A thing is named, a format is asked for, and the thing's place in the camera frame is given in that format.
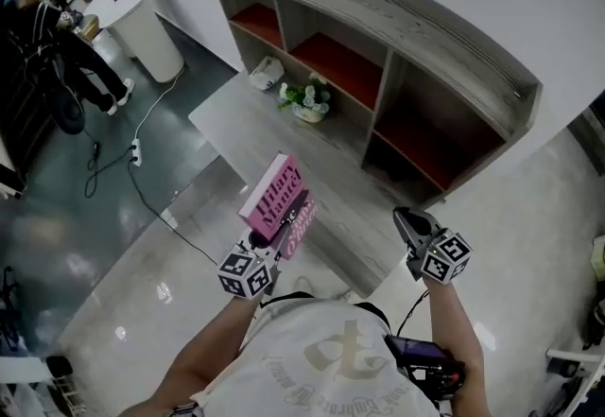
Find grey wooden shelf red inside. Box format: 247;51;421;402
204;0;545;211

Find potted white and blue flowers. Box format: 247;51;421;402
276;71;333;125

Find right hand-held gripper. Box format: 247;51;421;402
392;206;475;287

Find white chair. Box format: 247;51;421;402
0;355;78;417

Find person's white printed shirt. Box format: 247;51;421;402
191;292;448;417

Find white tissue pack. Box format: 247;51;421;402
248;55;286;91

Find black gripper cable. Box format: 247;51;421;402
394;288;432;339

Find person's right forearm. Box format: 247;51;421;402
422;279;489;417

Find white power cable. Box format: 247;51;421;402
135;68;184;142

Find black waist recorder device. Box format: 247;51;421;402
384;334;468;403

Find pink book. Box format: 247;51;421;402
236;152;320;262

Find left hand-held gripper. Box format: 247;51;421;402
216;209;298;301

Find black floor cable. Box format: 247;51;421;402
83;129;219;266

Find white round table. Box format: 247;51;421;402
83;0;186;85

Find person's left forearm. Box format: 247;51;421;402
118;293;262;417

